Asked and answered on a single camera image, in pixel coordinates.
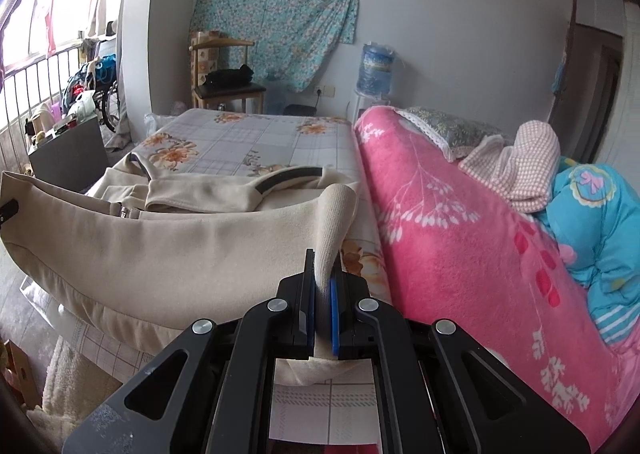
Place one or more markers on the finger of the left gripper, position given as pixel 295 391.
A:
pixel 8 210

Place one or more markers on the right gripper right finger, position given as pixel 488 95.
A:
pixel 438 389

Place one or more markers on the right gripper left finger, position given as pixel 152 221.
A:
pixel 209 390

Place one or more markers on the beige zip jacket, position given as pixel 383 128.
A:
pixel 149 251

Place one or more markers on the dark grey board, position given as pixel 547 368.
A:
pixel 74 160

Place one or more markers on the floral grey bed sheet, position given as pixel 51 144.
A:
pixel 341 411

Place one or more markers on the white fluffy blanket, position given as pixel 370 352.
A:
pixel 74 388

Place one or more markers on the metal balcony railing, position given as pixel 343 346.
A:
pixel 40 79

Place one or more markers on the pink fleece blanket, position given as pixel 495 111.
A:
pixel 455 250

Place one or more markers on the wheelchair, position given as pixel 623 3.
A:
pixel 102 79

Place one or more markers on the white plastic bag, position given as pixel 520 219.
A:
pixel 153 122

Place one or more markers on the checked pink cloth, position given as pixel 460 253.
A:
pixel 522 172

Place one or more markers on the black bag on chair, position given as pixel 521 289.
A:
pixel 229 78

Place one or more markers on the wooden chair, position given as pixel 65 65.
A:
pixel 205 97

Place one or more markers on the grey lace pillow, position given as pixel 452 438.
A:
pixel 455 136

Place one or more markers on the white water dispenser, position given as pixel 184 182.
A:
pixel 360 103

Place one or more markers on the blue water bottle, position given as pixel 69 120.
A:
pixel 375 70

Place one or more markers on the wall power socket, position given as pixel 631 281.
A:
pixel 327 91

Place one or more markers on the teal floral wall cloth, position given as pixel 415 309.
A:
pixel 293 38

